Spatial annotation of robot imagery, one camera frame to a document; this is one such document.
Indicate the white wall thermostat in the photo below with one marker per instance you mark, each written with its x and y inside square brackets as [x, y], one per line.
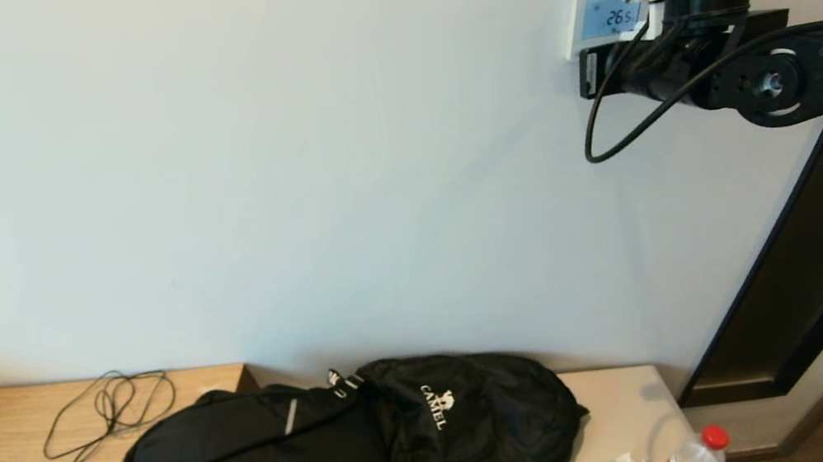
[581, 18]

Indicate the black Camel logo backpack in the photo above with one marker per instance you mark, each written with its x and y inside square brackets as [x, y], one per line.
[493, 418]

